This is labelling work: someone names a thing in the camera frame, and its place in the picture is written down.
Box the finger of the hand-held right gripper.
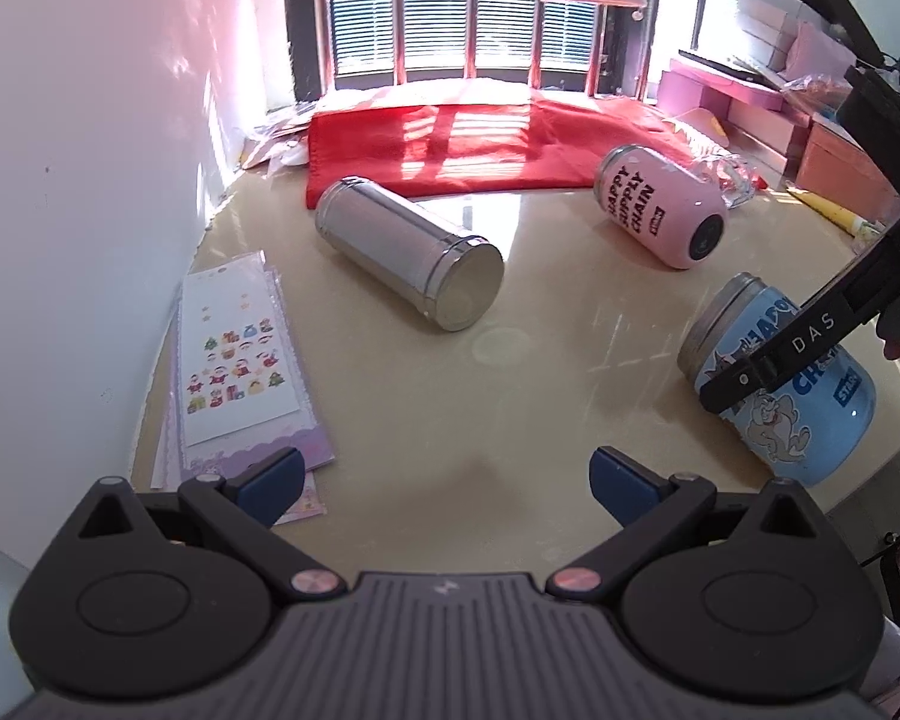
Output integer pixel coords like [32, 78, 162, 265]
[699, 195, 900, 415]

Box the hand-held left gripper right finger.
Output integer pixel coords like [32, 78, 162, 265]
[544, 446, 830, 605]

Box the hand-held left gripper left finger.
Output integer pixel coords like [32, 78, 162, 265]
[67, 446, 350, 605]

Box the blue cartoon print cup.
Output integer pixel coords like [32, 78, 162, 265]
[677, 272, 877, 487]

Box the pink cup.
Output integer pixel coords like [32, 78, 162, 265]
[594, 144, 728, 269]

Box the stainless steel cup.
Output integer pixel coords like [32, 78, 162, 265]
[313, 176, 505, 332]

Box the sticker sheets pile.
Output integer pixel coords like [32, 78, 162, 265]
[148, 250, 338, 527]

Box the orange box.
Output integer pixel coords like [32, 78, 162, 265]
[793, 118, 900, 224]

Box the yellow cone tube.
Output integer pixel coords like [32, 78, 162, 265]
[783, 183, 883, 238]

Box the white sticker sheet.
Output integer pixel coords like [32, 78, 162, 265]
[178, 266, 305, 448]

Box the clear plastic bag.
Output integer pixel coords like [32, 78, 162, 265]
[691, 150, 760, 209]

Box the stack of pale boxes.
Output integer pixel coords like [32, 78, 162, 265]
[733, 0, 857, 77]

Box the pink flat box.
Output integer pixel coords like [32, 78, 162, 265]
[656, 52, 785, 122]

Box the pile of papers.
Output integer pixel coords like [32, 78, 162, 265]
[238, 106, 317, 170]

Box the red cloth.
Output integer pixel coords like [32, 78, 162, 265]
[305, 97, 710, 208]

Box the window with blinds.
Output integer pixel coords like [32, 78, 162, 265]
[281, 0, 796, 103]

